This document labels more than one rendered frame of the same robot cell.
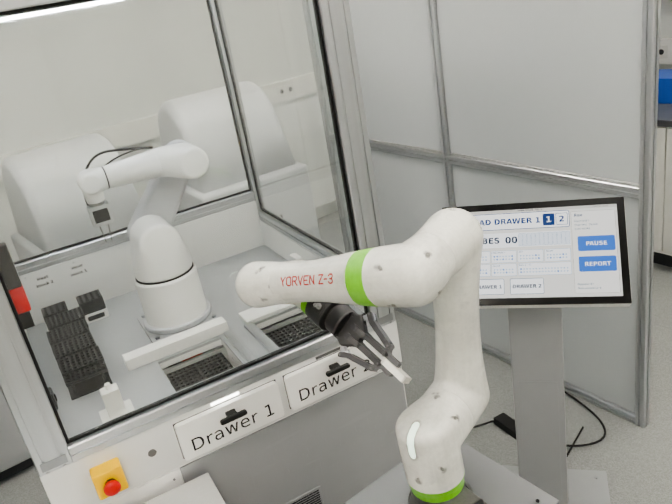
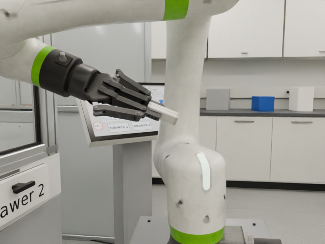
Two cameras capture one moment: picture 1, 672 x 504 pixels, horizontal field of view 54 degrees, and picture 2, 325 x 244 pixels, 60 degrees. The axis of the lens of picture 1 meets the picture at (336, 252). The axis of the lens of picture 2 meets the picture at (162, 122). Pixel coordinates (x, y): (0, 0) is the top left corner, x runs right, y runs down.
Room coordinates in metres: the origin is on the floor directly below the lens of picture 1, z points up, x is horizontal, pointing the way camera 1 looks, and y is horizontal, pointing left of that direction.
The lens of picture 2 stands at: (0.82, 0.39, 1.16)
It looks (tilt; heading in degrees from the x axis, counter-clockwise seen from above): 7 degrees down; 308
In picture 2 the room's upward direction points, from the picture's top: straight up
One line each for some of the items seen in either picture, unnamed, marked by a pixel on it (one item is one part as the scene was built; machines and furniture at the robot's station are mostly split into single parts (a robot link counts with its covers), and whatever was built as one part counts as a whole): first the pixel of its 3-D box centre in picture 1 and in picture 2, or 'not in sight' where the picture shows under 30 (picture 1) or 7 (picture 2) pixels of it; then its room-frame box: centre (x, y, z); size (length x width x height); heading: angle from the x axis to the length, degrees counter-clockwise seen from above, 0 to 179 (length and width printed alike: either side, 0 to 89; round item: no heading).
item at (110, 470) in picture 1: (109, 479); not in sight; (1.31, 0.65, 0.88); 0.07 x 0.05 x 0.07; 115
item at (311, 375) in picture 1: (333, 373); (13, 197); (1.60, 0.07, 0.87); 0.29 x 0.02 x 0.11; 115
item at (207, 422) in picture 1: (231, 419); not in sight; (1.46, 0.35, 0.87); 0.29 x 0.02 x 0.11; 115
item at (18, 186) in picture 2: (335, 367); (21, 186); (1.57, 0.06, 0.91); 0.07 x 0.04 x 0.01; 115
